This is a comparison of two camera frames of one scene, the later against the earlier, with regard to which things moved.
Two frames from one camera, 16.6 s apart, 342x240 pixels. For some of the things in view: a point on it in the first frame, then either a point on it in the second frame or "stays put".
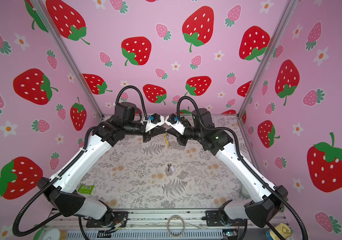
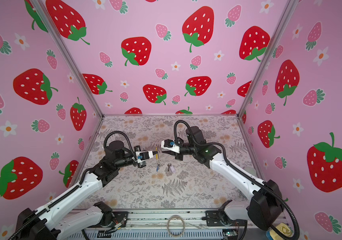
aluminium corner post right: [290, 6] stays put
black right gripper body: [190, 133] -> [186, 149]
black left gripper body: [137, 129] -> [128, 161]
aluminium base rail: [166, 224] stays put
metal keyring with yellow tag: [166, 137] -> [158, 161]
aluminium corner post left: [59, 36] stays put
